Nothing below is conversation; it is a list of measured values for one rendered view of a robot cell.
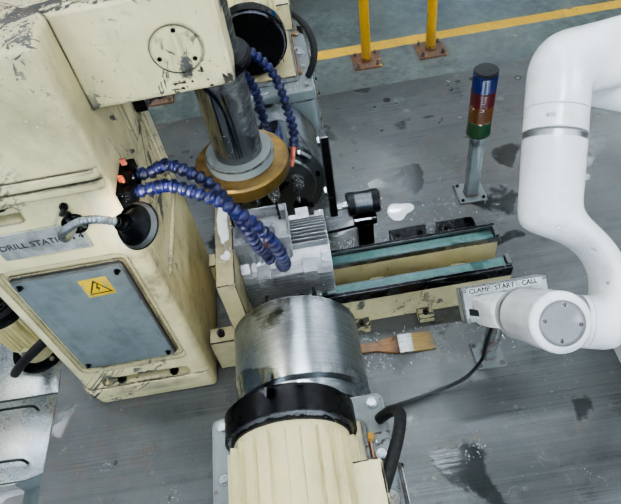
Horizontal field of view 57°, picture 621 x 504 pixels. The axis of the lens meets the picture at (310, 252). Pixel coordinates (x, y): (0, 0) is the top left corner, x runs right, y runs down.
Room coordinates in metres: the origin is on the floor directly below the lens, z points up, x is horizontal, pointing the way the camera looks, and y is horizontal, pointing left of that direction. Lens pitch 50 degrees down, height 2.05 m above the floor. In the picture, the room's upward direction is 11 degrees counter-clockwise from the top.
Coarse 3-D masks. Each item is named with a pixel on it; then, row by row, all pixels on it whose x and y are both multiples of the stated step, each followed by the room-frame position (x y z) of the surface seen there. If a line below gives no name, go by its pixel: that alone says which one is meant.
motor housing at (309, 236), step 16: (304, 224) 0.85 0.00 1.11; (320, 224) 0.84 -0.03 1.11; (304, 240) 0.82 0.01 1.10; (320, 240) 0.81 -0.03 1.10; (304, 256) 0.79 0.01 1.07; (320, 256) 0.79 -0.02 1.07; (256, 272) 0.78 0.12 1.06; (272, 272) 0.77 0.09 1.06; (288, 272) 0.76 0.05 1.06; (320, 272) 0.76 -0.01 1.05; (256, 288) 0.76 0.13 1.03; (272, 288) 0.75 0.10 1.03; (288, 288) 0.75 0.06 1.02; (304, 288) 0.75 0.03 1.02; (320, 288) 0.75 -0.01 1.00
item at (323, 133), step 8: (320, 136) 0.97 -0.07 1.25; (328, 136) 0.96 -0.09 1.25; (320, 144) 0.96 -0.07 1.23; (328, 144) 0.96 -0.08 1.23; (328, 152) 0.96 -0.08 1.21; (328, 160) 0.96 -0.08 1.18; (328, 168) 0.96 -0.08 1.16; (328, 176) 0.96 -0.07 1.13; (328, 184) 0.96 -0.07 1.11; (328, 192) 0.96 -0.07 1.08; (328, 200) 0.96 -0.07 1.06; (336, 200) 0.96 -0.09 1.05; (336, 208) 0.96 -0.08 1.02
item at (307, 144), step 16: (256, 112) 1.21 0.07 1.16; (272, 112) 1.20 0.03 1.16; (272, 128) 1.14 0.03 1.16; (304, 128) 1.16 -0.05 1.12; (304, 144) 1.09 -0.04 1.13; (304, 160) 1.05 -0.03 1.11; (320, 160) 1.08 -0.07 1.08; (288, 176) 1.05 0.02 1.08; (304, 176) 1.05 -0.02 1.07; (320, 176) 1.05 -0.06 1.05; (288, 192) 1.05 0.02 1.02; (304, 192) 1.05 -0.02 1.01; (320, 192) 1.05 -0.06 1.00; (288, 208) 1.05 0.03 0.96
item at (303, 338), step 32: (256, 320) 0.60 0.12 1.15; (288, 320) 0.58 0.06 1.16; (320, 320) 0.57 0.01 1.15; (352, 320) 0.60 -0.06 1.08; (256, 352) 0.54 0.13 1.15; (288, 352) 0.51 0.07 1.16; (320, 352) 0.51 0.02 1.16; (352, 352) 0.52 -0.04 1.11; (256, 384) 0.47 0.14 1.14; (352, 384) 0.46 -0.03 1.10
